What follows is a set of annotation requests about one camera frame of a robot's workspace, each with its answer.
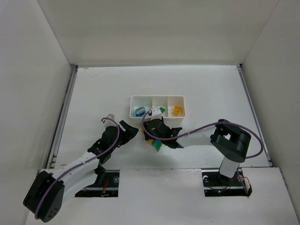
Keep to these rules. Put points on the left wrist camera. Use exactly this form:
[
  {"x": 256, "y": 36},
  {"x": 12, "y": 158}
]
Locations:
[{"x": 110, "y": 117}]

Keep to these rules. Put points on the green lego plate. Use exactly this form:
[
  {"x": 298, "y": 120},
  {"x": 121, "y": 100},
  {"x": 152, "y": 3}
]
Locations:
[{"x": 162, "y": 109}]

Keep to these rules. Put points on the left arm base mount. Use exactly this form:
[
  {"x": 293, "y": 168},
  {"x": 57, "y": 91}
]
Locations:
[{"x": 106, "y": 185}]

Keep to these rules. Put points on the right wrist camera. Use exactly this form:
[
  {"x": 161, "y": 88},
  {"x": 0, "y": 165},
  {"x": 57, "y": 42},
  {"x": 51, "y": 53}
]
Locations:
[{"x": 156, "y": 113}]

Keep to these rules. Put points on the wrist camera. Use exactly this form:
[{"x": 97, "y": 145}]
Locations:
[
  {"x": 156, "y": 113},
  {"x": 110, "y": 117}
]

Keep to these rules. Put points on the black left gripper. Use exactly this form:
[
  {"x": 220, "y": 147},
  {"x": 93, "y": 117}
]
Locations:
[{"x": 125, "y": 131}]

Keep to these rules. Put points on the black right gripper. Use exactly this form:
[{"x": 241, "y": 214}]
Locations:
[{"x": 156, "y": 131}]

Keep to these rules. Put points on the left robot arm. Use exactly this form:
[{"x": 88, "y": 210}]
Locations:
[{"x": 49, "y": 190}]

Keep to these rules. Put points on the white three-compartment tray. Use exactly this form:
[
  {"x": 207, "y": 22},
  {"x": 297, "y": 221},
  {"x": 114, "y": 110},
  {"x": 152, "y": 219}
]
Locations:
[{"x": 167, "y": 102}]

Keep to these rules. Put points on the blue curved lego brick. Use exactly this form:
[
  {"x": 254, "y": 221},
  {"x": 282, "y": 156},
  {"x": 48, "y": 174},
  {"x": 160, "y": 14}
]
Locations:
[{"x": 140, "y": 111}]

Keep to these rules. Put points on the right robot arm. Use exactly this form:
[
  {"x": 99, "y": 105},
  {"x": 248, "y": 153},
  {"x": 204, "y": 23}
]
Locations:
[{"x": 231, "y": 141}]

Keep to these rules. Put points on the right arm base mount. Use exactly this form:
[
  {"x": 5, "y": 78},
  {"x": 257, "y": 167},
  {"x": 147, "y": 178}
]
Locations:
[{"x": 217, "y": 185}]

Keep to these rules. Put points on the green blue yellow lego stack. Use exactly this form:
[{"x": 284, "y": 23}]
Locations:
[{"x": 155, "y": 143}]

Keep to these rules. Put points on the yellow rounded lego brick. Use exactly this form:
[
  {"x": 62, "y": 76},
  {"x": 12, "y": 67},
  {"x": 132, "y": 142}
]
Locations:
[{"x": 177, "y": 110}]

